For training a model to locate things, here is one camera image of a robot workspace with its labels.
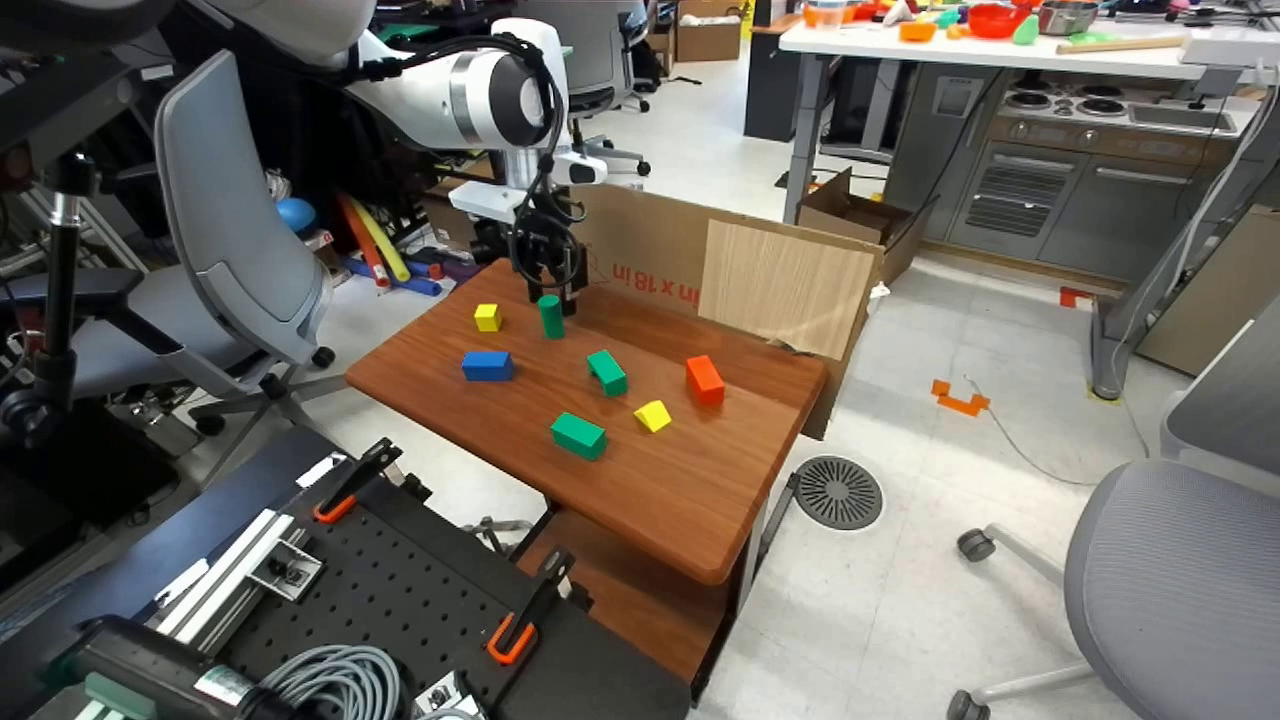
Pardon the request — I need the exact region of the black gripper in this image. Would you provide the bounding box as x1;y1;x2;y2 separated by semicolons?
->
508;187;592;320

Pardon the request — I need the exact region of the green rectangular block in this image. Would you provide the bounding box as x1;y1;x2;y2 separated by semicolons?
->
548;409;613;466
585;350;631;402

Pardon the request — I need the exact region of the blue rectangular block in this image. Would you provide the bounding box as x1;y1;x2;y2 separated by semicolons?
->
461;350;516;390

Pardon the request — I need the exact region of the small yellow flat block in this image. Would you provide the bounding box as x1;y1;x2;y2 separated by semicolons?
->
631;395;675;440

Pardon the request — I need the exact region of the orange rectangular block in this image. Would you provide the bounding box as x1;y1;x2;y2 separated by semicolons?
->
681;351;728;411

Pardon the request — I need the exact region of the large flattened cardboard box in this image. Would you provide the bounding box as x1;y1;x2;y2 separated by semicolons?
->
571;178;898;446

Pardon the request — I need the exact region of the yellow foam stick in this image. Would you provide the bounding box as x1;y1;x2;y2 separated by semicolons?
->
348;196;415;288

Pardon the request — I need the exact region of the orange foam stick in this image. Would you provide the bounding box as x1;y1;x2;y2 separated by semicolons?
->
331;193;397;294

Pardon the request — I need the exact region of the brown wooden side table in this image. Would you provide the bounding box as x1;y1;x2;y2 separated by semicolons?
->
344;257;834;692

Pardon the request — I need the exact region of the grey swivel office chair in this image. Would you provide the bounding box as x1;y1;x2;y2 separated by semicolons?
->
531;0;659;182

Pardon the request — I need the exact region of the blue ball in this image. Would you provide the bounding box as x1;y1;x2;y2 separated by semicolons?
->
278;193;322;240

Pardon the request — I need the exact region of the closed brown cardboard box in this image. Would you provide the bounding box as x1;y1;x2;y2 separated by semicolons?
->
670;8;748;67

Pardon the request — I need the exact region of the small open cardboard box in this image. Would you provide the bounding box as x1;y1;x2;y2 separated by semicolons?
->
797;165;934;294

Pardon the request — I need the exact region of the grey office chair black base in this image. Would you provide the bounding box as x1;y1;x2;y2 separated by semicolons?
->
63;47;344;446

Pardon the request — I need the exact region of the black perforated mounting board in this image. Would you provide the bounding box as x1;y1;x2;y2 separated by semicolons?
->
0;424;698;720

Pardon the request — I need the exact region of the round grey floor grate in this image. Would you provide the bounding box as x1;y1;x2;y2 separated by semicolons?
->
790;454;888;536

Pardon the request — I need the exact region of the white desk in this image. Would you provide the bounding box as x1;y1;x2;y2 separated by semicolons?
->
777;12;1280;227

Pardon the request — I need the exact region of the red bowl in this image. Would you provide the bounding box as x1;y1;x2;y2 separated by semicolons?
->
965;0;1036;43

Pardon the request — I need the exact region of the grey toy kitchen cabinet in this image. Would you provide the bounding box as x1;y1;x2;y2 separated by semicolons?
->
885;64;1263;294

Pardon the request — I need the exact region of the beige wooden stick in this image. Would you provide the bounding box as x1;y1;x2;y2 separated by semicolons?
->
1052;34;1194;61

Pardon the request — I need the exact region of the grey slanted desk leg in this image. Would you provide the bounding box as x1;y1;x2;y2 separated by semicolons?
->
1084;86;1280;404

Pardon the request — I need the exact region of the grey fabric office chair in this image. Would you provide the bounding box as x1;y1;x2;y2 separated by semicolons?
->
943;458;1280;720

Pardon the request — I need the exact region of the black clamp orange handle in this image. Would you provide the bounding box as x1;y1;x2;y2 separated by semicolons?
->
309;436;406;531
479;549;582;674

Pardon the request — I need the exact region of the orange plastic bracket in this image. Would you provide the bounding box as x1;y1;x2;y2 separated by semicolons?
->
930;378;993;421

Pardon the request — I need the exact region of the aluminium extrusion rail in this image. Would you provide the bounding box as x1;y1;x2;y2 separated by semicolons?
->
142;505;323;654

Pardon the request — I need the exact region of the coiled grey cable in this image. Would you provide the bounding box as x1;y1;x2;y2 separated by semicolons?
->
251;640;407;720

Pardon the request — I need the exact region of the black camera stand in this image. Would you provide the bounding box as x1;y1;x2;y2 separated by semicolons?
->
0;145;177;536

